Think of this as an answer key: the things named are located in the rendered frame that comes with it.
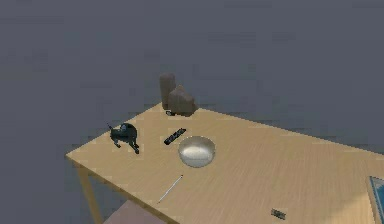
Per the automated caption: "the silver metal bowl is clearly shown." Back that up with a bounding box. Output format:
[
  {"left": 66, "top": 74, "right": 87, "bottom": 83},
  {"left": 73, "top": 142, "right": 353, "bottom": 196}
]
[{"left": 177, "top": 135, "right": 217, "bottom": 169}]

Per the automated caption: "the brown rock-shaped statue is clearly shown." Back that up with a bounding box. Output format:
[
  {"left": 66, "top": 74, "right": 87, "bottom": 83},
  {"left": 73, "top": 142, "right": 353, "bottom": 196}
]
[{"left": 167, "top": 84, "right": 199, "bottom": 118}]

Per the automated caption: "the black remote control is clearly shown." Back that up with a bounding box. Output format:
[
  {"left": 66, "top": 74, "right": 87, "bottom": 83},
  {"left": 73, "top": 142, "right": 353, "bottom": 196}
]
[{"left": 163, "top": 127, "right": 187, "bottom": 146}]

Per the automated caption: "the tall brown cylinder statue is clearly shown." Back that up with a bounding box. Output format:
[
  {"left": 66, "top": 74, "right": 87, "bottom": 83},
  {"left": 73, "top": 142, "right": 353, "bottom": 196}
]
[{"left": 158, "top": 72, "right": 177, "bottom": 110}]

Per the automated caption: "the black dog figurine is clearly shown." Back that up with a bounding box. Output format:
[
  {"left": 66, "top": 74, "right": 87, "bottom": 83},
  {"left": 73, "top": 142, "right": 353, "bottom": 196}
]
[{"left": 106, "top": 122, "right": 141, "bottom": 155}]

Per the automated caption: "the thin grey pencil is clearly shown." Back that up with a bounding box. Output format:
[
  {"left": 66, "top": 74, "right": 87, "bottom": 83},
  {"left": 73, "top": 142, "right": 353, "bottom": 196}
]
[{"left": 157, "top": 174, "right": 184, "bottom": 204}]

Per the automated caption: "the light wooden table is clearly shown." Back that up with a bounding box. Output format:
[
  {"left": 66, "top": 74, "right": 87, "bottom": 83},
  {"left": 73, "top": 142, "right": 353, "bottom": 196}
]
[{"left": 64, "top": 101, "right": 384, "bottom": 224}]

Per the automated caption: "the small dark flat card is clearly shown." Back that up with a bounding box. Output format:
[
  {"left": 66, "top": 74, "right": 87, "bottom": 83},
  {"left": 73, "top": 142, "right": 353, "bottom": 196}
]
[{"left": 270, "top": 208, "right": 287, "bottom": 221}]

